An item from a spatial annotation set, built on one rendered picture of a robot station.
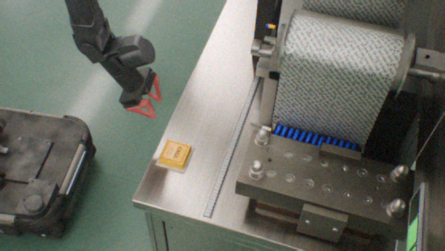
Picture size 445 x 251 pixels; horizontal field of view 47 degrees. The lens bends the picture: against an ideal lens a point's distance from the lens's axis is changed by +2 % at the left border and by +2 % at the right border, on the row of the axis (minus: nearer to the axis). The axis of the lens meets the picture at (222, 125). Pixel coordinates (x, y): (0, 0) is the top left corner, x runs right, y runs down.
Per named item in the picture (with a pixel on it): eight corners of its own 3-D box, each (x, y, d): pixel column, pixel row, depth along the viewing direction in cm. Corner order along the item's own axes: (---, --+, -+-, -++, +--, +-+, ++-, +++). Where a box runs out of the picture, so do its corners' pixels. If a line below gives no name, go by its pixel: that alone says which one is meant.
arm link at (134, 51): (89, 20, 114) (76, 46, 109) (129, 5, 109) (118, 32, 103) (121, 57, 122) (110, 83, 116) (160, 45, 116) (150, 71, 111)
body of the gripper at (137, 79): (154, 71, 124) (137, 50, 119) (144, 102, 118) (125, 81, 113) (133, 76, 127) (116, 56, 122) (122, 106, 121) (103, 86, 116)
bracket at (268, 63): (253, 111, 146) (261, 32, 122) (273, 117, 145) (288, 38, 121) (248, 124, 143) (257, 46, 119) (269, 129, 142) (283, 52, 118)
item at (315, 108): (272, 122, 129) (280, 73, 114) (364, 145, 125) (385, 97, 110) (271, 124, 128) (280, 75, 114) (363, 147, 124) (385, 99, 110)
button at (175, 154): (168, 143, 138) (167, 138, 137) (191, 149, 137) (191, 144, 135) (158, 163, 134) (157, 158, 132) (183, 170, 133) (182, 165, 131)
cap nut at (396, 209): (386, 202, 114) (392, 191, 111) (404, 206, 114) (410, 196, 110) (385, 215, 112) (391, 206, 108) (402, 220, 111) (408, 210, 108)
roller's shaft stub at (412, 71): (401, 67, 113) (408, 52, 109) (434, 74, 112) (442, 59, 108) (399, 81, 110) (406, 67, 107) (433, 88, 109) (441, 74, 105)
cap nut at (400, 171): (390, 168, 120) (396, 157, 116) (406, 172, 119) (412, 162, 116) (388, 180, 118) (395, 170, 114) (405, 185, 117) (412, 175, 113)
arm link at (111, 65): (99, 45, 117) (91, 62, 114) (122, 37, 114) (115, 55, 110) (118, 65, 121) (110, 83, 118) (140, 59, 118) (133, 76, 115)
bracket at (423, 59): (414, 52, 109) (417, 45, 107) (443, 58, 108) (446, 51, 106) (412, 68, 106) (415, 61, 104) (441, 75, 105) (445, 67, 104)
